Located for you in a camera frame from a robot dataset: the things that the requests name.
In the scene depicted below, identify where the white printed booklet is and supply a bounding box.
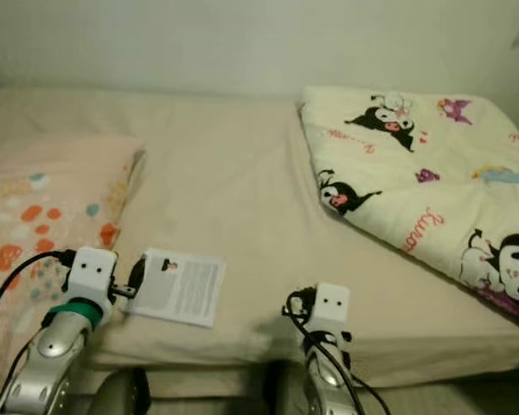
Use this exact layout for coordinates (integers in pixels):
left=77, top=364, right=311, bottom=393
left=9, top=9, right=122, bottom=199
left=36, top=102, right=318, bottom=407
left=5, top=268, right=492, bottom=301
left=125, top=248, right=226, bottom=329

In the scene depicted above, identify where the pink floral pillow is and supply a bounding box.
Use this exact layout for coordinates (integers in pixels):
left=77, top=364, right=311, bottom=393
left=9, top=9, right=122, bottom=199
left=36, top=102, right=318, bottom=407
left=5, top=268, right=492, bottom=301
left=0, top=134, right=146, bottom=399

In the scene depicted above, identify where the cream cartoon print blanket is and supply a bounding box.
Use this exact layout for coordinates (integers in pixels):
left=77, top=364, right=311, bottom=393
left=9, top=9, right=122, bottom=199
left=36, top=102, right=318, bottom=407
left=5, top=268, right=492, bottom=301
left=298, top=84, right=519, bottom=329

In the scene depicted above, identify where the grey robot leg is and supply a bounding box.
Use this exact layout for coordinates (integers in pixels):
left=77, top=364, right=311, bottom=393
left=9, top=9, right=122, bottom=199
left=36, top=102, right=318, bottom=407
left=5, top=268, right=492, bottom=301
left=91, top=370, right=152, bottom=415

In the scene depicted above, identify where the beige sheeted bed mattress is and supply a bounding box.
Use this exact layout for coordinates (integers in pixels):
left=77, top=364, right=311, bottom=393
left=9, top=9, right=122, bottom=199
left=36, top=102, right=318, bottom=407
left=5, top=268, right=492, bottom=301
left=0, top=84, right=519, bottom=407

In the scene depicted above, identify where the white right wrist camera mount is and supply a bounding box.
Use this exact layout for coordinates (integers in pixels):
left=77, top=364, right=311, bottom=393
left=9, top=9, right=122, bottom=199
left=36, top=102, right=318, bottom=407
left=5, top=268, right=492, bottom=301
left=307, top=282, right=352, bottom=336

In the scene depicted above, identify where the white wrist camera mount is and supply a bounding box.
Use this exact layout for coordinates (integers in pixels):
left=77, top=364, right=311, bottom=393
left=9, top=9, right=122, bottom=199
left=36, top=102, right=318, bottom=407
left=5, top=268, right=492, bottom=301
left=307, top=282, right=352, bottom=336
left=65, top=246, right=119, bottom=314

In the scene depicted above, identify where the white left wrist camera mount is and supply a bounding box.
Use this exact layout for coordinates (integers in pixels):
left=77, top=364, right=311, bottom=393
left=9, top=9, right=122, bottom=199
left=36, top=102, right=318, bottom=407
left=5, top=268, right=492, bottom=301
left=65, top=246, right=119, bottom=314

